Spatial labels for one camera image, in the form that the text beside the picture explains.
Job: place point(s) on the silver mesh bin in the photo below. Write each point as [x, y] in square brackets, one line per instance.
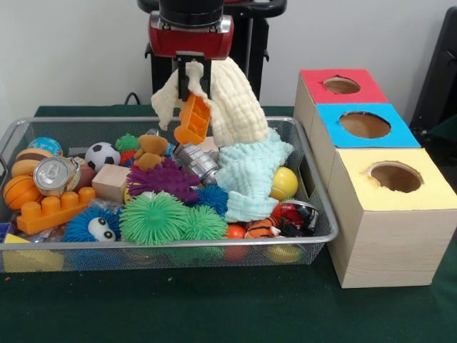
[178, 262]

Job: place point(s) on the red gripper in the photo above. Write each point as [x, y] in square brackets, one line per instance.
[189, 43]

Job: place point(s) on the dark green table cloth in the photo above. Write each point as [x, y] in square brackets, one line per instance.
[446, 134]
[214, 311]

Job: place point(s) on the orange toy basketball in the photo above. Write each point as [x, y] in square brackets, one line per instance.
[19, 193]

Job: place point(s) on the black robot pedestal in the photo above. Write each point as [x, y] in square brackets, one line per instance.
[258, 43]

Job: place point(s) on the silver toy camera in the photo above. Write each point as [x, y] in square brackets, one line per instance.
[196, 162]

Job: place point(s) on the wooden box with three holes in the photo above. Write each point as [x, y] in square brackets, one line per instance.
[392, 243]

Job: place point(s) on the long orange building block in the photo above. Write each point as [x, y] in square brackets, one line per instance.
[51, 211]

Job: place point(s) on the silver drink can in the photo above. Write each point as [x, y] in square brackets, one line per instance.
[57, 177]

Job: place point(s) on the purple spiky toy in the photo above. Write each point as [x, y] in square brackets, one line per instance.
[166, 180]

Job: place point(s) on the small soccer ball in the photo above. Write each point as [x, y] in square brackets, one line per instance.
[102, 155]

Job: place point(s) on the cream knitted cloth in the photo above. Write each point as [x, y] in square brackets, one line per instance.
[235, 107]

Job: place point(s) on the blue spiky ball with eyes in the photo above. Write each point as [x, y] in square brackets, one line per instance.
[80, 225]

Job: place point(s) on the black stand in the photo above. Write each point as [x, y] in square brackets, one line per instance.
[439, 71]

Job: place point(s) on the yellow ball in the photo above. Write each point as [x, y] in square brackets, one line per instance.
[285, 184]

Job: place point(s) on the large green spiky ball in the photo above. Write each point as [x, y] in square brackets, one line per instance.
[151, 218]

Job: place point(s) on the orange plastic building block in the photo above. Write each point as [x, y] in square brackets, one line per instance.
[194, 121]

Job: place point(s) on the light blue knitted cloth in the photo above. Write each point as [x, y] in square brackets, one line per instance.
[250, 171]

